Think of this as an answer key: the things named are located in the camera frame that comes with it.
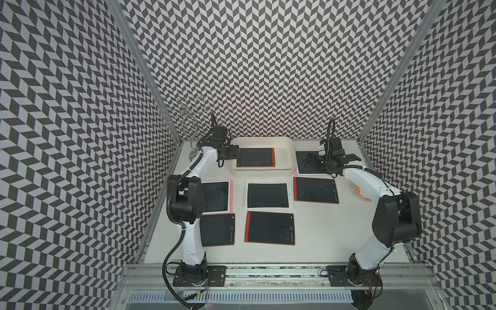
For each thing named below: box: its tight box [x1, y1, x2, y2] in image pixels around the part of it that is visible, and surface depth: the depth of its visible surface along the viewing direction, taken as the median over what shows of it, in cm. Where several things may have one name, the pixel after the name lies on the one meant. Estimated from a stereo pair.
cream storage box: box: [228, 136, 297, 177], surface depth 113 cm
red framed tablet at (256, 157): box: [236, 147, 276, 168], surface depth 111 cm
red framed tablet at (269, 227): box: [244, 211, 296, 246], surface depth 86 cm
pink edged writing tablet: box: [201, 179, 234, 216], surface depth 96 cm
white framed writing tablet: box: [242, 181, 295, 210], surface depth 98 cm
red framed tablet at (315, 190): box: [293, 176, 340, 204], surface depth 100 cm
